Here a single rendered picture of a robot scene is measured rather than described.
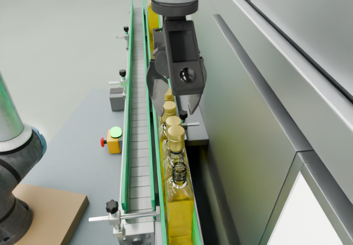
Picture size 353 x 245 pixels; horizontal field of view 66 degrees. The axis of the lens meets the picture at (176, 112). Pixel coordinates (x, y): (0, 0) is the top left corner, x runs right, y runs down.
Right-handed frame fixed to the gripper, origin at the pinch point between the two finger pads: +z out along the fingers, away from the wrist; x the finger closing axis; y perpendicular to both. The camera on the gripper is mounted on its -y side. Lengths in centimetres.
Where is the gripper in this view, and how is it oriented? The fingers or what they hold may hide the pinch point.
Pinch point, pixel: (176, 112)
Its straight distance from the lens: 51.3
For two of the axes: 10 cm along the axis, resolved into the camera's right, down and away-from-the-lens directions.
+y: -1.1, -6.2, 7.8
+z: 0.0, 7.8, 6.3
